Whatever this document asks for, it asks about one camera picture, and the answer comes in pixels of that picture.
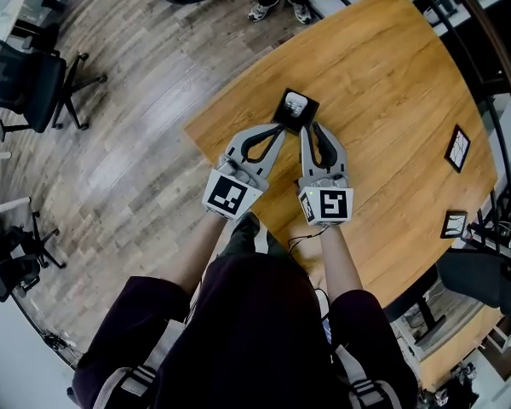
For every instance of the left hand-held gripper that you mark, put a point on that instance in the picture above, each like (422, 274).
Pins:
(223, 196)

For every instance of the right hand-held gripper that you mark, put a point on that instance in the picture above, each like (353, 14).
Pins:
(330, 205)

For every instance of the black square container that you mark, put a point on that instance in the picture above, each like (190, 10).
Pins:
(311, 108)

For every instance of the white remote control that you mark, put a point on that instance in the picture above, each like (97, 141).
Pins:
(294, 104)

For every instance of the person's right forearm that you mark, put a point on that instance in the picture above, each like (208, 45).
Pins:
(340, 262)

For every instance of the person's left forearm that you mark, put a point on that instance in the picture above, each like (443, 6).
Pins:
(196, 251)

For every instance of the person's dark trouser leg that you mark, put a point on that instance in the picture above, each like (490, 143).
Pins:
(246, 234)

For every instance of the black framed white tile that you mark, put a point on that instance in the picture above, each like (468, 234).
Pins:
(453, 225)
(458, 148)

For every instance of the black table base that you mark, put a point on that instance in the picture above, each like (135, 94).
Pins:
(421, 309)

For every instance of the person's dark shirt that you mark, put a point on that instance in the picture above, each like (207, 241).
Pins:
(247, 335)

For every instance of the black padded office chair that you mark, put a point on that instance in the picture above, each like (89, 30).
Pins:
(485, 281)

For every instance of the black mesh office chair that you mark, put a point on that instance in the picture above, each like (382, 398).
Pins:
(8, 266)
(25, 90)

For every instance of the black curved metal rail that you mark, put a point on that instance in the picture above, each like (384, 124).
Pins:
(500, 130)

